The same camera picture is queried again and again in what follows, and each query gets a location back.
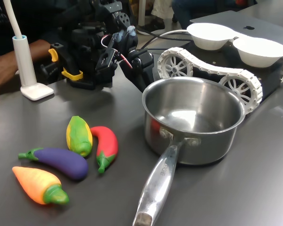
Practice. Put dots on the purple toy aubergine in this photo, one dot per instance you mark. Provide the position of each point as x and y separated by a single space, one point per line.
61 162

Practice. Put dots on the orange toy carrot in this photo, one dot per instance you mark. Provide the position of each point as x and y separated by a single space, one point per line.
33 183

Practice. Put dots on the person's left hand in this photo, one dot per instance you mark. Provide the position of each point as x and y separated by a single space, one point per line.
2 70

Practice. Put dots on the pale grey putty lump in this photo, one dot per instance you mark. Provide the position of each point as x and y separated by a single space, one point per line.
132 30

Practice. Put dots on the background person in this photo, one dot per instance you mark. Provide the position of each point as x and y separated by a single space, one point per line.
191 11
160 9

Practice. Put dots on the black yellow clamp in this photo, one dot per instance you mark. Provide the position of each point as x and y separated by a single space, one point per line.
72 75

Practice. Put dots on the white bowl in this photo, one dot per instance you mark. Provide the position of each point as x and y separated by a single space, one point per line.
259 53
210 35

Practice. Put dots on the red toy chilli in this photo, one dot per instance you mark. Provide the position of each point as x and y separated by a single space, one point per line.
107 143

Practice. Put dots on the yellow green toy corn cob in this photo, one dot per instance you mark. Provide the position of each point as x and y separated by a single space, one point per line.
79 136

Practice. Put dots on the small white-tracked vehicle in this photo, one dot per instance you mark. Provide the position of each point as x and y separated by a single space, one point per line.
238 70

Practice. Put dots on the silver laptop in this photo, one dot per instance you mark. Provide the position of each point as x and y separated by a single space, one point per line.
261 30

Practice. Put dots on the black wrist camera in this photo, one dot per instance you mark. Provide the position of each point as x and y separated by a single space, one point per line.
106 58

